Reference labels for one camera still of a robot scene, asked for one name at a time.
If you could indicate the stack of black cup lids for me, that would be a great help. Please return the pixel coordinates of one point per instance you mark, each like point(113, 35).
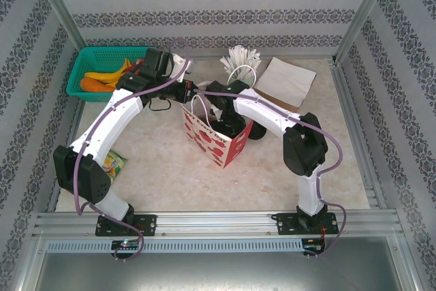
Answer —
point(259, 133)

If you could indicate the teal plastic basket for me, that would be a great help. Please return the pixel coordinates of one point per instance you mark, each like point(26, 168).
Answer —
point(102, 54)

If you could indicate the white napkin stack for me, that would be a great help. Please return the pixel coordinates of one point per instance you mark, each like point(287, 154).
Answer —
point(289, 79)

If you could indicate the red white paper bag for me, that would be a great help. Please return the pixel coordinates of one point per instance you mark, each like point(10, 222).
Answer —
point(204, 141)

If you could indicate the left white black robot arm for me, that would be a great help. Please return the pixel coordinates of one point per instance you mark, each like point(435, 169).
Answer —
point(112, 124)

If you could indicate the aluminium mounting rail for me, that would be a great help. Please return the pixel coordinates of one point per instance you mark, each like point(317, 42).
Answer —
point(218, 223)

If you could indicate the green yellow snack packet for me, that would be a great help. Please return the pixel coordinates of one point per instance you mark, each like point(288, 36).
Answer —
point(114, 165)

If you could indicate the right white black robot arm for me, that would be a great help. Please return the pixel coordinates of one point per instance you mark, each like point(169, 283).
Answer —
point(265, 110)

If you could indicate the left small circuit board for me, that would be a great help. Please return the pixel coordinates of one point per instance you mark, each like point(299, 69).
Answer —
point(126, 244)

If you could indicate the bunch of white straws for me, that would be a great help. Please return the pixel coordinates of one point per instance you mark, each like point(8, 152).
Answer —
point(242, 57)

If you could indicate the green paper straw cup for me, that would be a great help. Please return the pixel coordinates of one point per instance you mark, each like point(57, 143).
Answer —
point(250, 79)

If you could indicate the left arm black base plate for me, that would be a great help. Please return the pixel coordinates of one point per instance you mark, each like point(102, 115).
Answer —
point(148, 224)

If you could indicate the yellow toy banana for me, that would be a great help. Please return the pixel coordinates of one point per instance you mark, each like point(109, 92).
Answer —
point(110, 84)
point(105, 75)

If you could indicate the orange carrot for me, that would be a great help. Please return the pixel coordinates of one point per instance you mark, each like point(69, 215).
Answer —
point(95, 85)

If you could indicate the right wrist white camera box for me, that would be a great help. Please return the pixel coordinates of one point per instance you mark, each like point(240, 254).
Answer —
point(214, 112)

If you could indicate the pink toy dragon fruit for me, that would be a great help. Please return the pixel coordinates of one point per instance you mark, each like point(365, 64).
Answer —
point(139, 63)

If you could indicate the small circuit board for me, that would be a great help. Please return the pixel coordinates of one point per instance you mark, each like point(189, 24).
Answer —
point(313, 246)
point(126, 244)

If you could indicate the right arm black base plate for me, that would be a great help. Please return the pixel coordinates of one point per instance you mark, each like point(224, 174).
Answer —
point(284, 224)

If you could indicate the right small circuit board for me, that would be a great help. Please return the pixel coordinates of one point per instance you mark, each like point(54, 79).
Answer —
point(313, 246)

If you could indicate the grey metal panel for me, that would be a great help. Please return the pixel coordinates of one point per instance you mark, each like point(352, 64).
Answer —
point(218, 270)

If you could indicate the aluminium frame post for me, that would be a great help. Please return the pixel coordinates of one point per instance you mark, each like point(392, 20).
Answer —
point(56, 1)
point(362, 11)

